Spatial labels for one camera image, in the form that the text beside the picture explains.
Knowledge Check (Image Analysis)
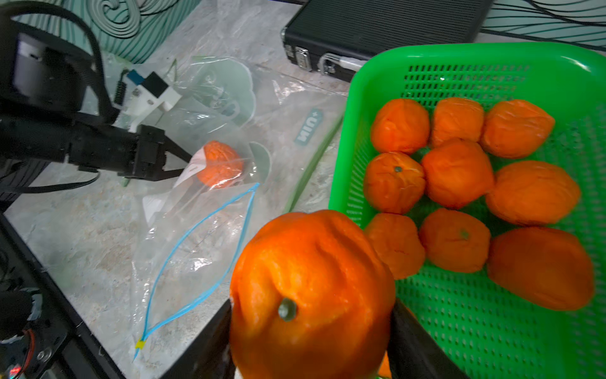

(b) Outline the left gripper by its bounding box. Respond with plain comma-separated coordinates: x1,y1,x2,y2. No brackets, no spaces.
125,125,192,182

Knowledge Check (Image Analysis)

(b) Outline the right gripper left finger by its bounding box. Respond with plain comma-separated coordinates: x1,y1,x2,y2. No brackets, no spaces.
161,300,235,379

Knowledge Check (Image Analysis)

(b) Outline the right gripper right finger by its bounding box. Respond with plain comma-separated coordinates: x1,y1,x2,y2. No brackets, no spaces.
387,298,469,379

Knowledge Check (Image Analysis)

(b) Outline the clear bag of oranges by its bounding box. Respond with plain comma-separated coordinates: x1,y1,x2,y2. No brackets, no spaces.
131,142,271,364

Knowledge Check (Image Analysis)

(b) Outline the orange bag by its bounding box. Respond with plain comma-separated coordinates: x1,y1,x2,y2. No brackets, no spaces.
365,213,426,280
230,210,395,378
377,353,392,378
485,160,581,226
487,227,595,311
419,208,491,273

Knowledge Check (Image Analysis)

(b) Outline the orange taken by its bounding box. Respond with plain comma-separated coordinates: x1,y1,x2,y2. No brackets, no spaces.
430,97,484,148
370,99,430,154
363,152,426,215

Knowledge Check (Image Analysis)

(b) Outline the orange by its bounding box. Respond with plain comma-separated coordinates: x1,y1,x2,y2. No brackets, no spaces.
480,99,556,159
421,139,495,209

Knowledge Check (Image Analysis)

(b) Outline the green plastic basket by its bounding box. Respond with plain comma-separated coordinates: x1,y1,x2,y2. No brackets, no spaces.
327,42,606,379

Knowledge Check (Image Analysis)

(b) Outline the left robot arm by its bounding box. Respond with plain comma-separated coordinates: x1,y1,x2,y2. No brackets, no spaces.
1,1,191,209

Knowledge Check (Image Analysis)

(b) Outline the black flat box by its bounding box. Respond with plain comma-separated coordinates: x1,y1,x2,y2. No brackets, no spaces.
281,0,492,82

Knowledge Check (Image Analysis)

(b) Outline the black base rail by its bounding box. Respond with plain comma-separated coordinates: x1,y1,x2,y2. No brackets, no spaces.
1,217,124,378

